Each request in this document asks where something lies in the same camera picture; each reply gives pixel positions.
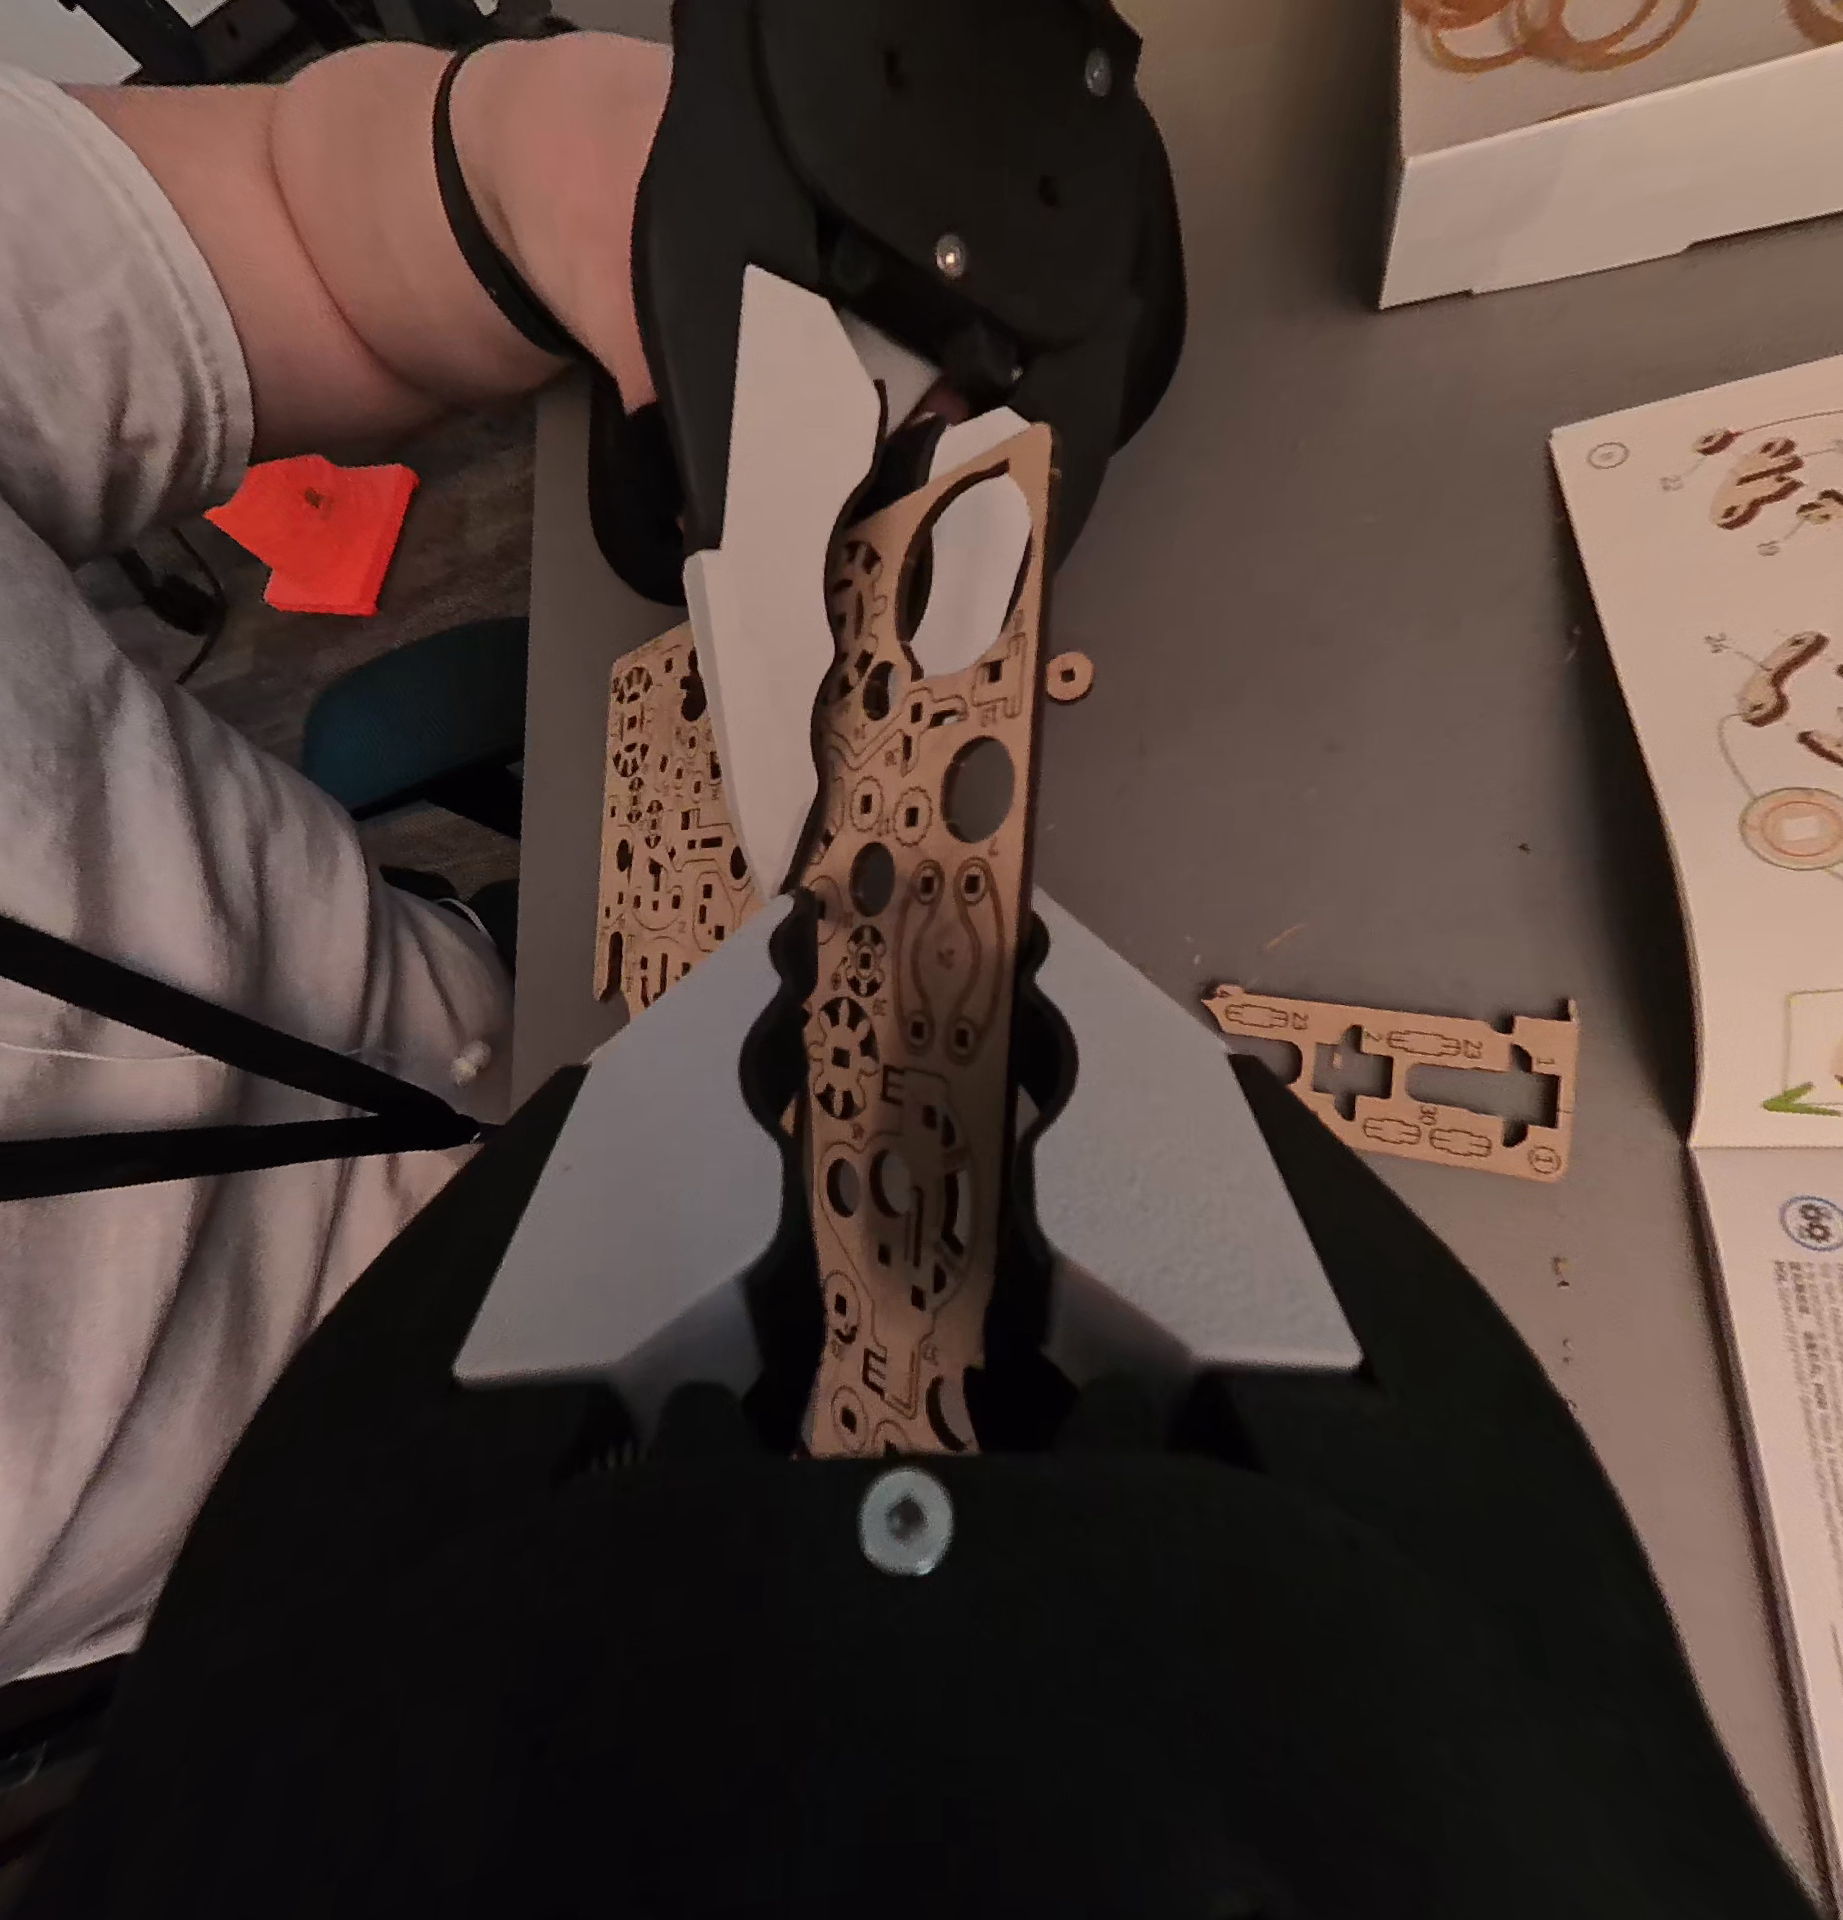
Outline person's left forearm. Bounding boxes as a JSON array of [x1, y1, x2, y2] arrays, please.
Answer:
[[58, 40, 489, 451]]

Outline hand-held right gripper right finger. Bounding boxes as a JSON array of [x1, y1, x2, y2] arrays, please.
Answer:
[[1010, 898, 1369, 1391]]

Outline assembly instruction booklet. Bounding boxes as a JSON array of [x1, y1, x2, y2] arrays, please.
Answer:
[[1548, 347, 1843, 1920]]

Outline teal chair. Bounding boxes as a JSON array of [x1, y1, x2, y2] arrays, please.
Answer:
[[302, 620, 529, 826]]

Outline white cardboard kit box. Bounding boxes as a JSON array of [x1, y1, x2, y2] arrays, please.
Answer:
[[1371, 0, 1843, 314]]

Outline laser-cut wooden parts sheet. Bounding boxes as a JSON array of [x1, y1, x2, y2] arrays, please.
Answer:
[[594, 627, 764, 1010], [792, 423, 1060, 1462]]

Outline orange plastic piece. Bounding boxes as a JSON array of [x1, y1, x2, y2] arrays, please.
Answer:
[[204, 461, 420, 620]]

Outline person's grey shirt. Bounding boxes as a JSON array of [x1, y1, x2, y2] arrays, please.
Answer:
[[0, 62, 520, 1706]]

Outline small wooden parts strip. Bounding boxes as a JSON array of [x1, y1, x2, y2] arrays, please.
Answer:
[[1205, 982, 1583, 1184]]

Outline black harness strap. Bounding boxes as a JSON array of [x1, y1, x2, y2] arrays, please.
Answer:
[[0, 898, 485, 1212]]

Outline thin black wrist band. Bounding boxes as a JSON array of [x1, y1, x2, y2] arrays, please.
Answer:
[[429, 41, 586, 364]]

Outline person's left hand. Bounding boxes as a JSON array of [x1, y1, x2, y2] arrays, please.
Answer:
[[463, 41, 672, 367]]

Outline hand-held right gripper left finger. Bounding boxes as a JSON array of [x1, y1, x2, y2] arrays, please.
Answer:
[[452, 888, 825, 1411]]

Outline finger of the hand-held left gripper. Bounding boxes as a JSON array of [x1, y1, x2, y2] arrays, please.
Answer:
[[842, 306, 1038, 671], [679, 265, 885, 904]]

